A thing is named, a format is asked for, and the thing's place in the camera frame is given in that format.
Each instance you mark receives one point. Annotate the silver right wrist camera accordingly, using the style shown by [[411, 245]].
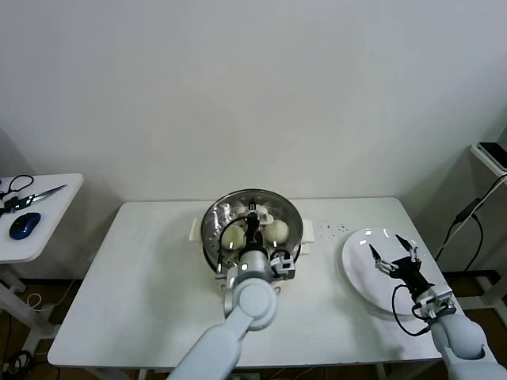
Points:
[[435, 302]]

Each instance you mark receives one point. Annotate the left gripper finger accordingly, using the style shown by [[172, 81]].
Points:
[[252, 213]]

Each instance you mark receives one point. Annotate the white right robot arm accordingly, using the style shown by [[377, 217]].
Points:
[[459, 336]]

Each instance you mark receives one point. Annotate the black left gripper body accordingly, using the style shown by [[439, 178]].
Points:
[[253, 237]]

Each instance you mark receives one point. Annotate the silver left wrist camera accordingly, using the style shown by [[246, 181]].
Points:
[[283, 265]]

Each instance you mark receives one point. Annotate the white side table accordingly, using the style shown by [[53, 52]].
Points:
[[51, 221]]

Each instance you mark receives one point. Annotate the flat black device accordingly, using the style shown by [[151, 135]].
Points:
[[495, 152]]

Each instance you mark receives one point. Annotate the blue computer mouse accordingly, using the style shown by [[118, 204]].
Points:
[[25, 225]]

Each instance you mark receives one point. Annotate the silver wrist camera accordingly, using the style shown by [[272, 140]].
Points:
[[435, 302], [283, 265]]

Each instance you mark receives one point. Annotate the white side stand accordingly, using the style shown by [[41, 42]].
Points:
[[489, 158]]

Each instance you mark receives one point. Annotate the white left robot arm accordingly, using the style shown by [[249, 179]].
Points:
[[253, 301]]

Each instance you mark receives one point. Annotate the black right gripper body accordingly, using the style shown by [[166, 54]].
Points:
[[410, 273]]

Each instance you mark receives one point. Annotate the scattered dark crumbs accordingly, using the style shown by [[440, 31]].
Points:
[[334, 229]]

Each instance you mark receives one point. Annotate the large white plate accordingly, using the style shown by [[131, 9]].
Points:
[[360, 269]]

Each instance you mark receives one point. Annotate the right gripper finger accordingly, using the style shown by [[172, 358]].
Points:
[[378, 259], [408, 247]]

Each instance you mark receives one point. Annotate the stainless steel steamer basket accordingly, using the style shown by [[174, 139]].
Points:
[[309, 233]]

